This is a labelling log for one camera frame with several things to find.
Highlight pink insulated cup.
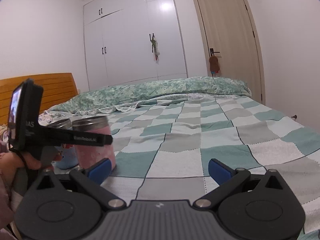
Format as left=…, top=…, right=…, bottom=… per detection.
left=72, top=115, right=116, bottom=170

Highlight blue cartoon insulated cup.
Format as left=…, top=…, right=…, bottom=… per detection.
left=48, top=119, right=79, bottom=170

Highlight person's left hand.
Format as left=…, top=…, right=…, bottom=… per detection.
left=1, top=152, right=54, bottom=181

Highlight purple patterned pillow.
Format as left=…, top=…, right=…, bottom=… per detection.
left=38, top=111, right=63, bottom=126

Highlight checkered bed blanket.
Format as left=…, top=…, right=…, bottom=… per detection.
left=53, top=94, right=319, bottom=239

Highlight orange wooden headboard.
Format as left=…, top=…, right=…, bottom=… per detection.
left=0, top=72, right=79, bottom=126

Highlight green floral quilt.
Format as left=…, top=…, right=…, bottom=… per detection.
left=45, top=76, right=252, bottom=115

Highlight green hanging ornament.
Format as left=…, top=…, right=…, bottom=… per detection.
left=150, top=34, right=160, bottom=61

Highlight beige wooden door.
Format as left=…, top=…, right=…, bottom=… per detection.
left=194, top=0, right=265, bottom=103

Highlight white wardrobe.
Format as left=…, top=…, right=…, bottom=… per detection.
left=84, top=0, right=187, bottom=90

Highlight brown plush toy on handle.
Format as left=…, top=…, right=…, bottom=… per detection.
left=209, top=55, right=220, bottom=76

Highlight black door handle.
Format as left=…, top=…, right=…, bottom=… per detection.
left=209, top=48, right=220, bottom=56

